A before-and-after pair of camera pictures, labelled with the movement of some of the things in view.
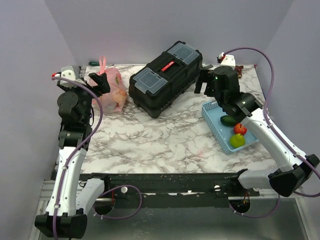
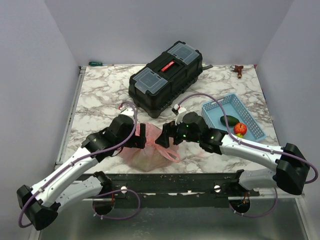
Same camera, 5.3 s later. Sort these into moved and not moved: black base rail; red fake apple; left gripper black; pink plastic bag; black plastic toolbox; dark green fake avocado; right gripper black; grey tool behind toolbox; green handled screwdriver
Moved: pink plastic bag; left gripper black; right gripper black
Not moved: black plastic toolbox; green handled screwdriver; grey tool behind toolbox; dark green fake avocado; black base rail; red fake apple
